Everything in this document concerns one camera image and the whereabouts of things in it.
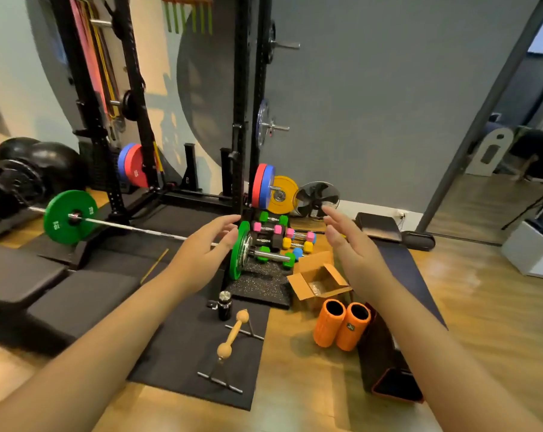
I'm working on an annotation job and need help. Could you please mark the yellow weight plate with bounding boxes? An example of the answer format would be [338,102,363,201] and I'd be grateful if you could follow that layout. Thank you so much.
[267,175,300,216]

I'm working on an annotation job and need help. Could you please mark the dark blue yoga mat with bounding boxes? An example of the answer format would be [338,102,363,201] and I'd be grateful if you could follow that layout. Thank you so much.
[370,240,448,331]

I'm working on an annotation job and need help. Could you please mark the orange foam roller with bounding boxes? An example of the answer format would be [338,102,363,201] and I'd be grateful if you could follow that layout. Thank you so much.
[313,299,347,348]
[336,302,372,352]

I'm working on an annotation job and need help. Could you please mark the small black weight plate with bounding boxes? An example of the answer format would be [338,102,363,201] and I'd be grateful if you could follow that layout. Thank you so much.
[109,89,139,122]
[266,20,301,64]

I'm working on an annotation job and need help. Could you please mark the grey metal bar stand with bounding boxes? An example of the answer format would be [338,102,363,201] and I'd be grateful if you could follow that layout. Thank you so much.
[197,320,266,395]

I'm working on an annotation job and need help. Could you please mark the person's right hand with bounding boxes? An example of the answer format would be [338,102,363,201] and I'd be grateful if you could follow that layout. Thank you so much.
[321,206,397,307]

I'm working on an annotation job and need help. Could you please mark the black bottle with silver cap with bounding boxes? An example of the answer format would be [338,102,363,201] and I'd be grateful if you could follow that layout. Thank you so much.
[207,291,233,322]

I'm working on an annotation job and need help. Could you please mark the black foam pad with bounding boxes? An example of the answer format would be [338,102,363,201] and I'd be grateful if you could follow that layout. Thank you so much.
[355,212,403,243]

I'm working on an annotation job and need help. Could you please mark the open cardboard box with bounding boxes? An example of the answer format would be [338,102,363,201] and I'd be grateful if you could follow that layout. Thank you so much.
[287,251,354,311]

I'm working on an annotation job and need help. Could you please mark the black chair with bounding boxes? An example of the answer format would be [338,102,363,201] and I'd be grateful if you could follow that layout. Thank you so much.
[508,128,543,182]

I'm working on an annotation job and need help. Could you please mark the black tripod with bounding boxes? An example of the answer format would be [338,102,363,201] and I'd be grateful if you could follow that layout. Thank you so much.
[501,184,543,231]

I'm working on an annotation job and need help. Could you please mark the person's left hand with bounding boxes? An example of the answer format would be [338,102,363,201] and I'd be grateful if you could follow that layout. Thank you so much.
[162,214,242,297]

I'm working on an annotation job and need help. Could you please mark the black bag with orange trim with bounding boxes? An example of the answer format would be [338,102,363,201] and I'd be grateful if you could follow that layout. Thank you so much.
[357,302,425,404]

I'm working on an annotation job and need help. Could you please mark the red weight plate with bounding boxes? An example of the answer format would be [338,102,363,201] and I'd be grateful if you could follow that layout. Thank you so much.
[124,144,149,189]
[251,163,268,209]

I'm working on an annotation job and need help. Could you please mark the small silver weight plate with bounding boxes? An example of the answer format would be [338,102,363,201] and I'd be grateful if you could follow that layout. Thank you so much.
[256,99,291,148]

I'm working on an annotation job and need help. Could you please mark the black floor mat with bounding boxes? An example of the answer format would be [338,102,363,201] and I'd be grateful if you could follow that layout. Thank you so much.
[127,265,272,412]

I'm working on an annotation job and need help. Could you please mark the hanging resistance bands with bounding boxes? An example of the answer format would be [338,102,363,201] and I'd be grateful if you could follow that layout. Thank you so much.
[69,0,123,126]

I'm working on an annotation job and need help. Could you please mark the black door frame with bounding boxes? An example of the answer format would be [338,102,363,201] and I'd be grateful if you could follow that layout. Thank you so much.
[415,0,543,233]

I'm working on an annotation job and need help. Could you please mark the black bench pad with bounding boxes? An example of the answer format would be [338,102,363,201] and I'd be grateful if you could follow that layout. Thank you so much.
[24,270,141,344]
[0,242,69,311]

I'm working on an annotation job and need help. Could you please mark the blue weight plate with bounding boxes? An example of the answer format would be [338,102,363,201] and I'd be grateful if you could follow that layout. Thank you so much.
[259,165,276,210]
[117,143,137,182]

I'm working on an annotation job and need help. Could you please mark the person's right forearm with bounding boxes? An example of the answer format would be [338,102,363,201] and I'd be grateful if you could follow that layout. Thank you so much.
[374,287,543,432]

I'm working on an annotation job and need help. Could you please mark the speckled rubber mat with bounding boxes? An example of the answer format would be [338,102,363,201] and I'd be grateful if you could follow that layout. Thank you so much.
[224,258,295,310]

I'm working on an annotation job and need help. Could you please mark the black exercise ball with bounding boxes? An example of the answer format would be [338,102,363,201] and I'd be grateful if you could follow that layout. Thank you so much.
[23,141,87,194]
[0,137,41,162]

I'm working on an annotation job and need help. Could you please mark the black floor fan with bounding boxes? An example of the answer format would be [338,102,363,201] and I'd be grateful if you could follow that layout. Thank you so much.
[293,181,341,220]

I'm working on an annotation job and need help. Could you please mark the yellow stick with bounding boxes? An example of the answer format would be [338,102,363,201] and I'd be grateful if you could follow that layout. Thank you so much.
[139,248,170,285]

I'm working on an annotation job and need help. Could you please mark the black power rack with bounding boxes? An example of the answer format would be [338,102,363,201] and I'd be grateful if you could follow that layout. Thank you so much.
[48,0,276,270]

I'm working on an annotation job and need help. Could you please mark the steel barbell bar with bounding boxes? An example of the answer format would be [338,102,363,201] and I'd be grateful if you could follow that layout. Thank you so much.
[27,205,294,264]

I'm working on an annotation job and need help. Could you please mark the stack of black weight plates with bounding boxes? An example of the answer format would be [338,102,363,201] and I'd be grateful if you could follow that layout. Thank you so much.
[0,158,47,221]

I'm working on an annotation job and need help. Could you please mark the person's left forearm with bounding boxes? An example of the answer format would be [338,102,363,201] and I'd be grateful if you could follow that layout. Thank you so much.
[0,274,189,432]

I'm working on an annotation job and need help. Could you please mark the green weight plate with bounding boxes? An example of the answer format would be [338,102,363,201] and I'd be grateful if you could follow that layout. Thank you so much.
[44,190,99,246]
[228,220,252,281]

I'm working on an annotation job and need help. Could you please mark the white board with cutout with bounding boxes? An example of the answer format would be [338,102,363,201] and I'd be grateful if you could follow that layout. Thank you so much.
[465,127,515,178]

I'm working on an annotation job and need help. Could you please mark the white box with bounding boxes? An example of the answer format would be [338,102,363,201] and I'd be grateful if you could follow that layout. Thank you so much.
[500,218,543,282]

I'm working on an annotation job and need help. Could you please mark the pile of small coloured dumbbells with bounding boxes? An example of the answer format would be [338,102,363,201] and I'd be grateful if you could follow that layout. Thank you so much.
[252,211,317,269]

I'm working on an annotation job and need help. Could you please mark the wooden club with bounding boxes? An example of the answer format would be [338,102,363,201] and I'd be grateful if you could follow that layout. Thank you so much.
[216,309,250,360]

